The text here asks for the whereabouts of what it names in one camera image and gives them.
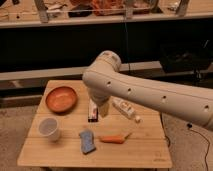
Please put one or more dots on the orange wooden bowl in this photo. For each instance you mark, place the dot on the orange wooden bowl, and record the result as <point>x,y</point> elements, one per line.
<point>61,99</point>

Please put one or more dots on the orange object on shelf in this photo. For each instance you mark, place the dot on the orange object on shelf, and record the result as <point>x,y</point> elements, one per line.
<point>107,7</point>

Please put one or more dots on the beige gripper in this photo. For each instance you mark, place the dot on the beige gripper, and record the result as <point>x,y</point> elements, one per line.
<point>103,110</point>

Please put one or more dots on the orange carrot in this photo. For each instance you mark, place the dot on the orange carrot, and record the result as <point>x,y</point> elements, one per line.
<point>117,139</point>

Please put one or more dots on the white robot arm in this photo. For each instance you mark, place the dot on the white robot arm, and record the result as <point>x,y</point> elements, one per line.
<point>189,103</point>

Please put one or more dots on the blue sponge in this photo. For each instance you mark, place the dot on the blue sponge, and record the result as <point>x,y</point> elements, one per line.
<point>87,141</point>

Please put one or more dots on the white plastic bottle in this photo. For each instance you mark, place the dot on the white plastic bottle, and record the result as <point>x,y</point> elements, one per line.
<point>126,109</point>

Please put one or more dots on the translucent plastic cup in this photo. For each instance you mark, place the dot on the translucent plastic cup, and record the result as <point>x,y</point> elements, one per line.
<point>49,129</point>

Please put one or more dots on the wooden table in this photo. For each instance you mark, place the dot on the wooden table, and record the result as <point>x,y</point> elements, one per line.
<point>146,147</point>

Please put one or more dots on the black and white box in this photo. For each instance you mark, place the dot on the black and white box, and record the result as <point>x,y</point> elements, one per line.
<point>92,112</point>

